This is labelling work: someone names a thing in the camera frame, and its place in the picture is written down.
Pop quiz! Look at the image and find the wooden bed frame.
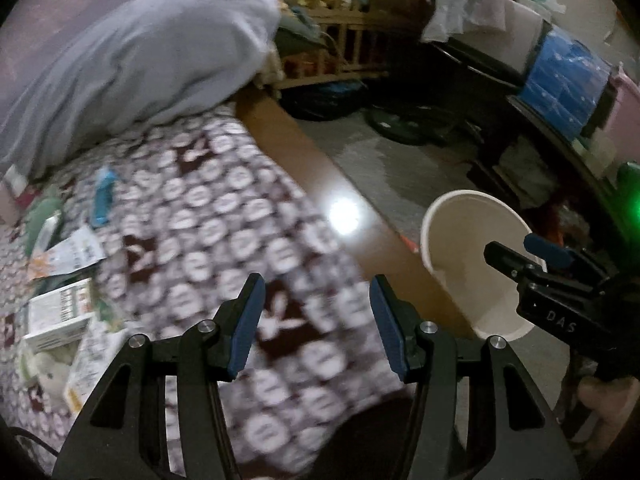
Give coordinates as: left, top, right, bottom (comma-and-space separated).
234, 84, 478, 342

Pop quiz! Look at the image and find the white soft toy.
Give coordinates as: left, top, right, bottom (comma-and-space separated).
20, 344, 81, 396

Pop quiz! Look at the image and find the blue box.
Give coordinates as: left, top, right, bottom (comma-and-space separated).
517, 26, 614, 142

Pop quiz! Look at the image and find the white flat packet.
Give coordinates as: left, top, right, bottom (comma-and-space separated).
62, 329, 128, 413

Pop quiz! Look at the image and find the person's right hand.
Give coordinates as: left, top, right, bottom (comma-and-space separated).
575, 375, 640, 445

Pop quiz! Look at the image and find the wooden slatted crib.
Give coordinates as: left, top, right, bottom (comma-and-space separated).
270, 0, 437, 92

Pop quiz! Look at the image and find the white green printed box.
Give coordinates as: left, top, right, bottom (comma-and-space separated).
23, 279, 97, 357

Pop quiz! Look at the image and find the white paper bowl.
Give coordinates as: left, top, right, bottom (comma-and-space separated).
420, 189, 549, 341

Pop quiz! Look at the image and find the grey duvet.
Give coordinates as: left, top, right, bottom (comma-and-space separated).
0, 0, 282, 182

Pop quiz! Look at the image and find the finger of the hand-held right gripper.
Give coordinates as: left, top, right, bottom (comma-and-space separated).
483, 241, 546, 289
523, 233, 612, 287

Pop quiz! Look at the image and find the white orange printed packet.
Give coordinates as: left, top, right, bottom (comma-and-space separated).
26, 226, 107, 282

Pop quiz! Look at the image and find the black bag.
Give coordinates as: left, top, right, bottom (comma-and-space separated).
284, 80, 367, 122

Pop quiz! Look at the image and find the black round floor stand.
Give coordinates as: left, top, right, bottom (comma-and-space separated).
364, 105, 482, 147

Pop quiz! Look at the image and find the green cloth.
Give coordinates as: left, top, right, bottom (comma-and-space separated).
22, 197, 63, 256

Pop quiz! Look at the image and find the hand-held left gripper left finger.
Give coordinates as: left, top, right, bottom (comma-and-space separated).
52, 272, 266, 480

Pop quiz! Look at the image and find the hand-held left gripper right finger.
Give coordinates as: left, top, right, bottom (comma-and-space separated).
369, 274, 581, 480

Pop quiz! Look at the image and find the white plastic sheet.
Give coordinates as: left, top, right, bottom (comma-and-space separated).
420, 0, 507, 44

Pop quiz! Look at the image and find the light blue snack packet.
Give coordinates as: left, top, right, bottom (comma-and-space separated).
89, 166, 120, 227

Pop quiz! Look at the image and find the dark shelf unit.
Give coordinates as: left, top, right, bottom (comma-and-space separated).
430, 40, 640, 261

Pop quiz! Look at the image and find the black cable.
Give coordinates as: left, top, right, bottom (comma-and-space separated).
9, 426, 58, 463

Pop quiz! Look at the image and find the pink plastic container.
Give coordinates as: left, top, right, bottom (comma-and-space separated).
601, 66, 640, 162

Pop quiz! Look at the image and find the brown white printed blanket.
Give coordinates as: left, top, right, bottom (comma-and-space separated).
0, 102, 426, 480

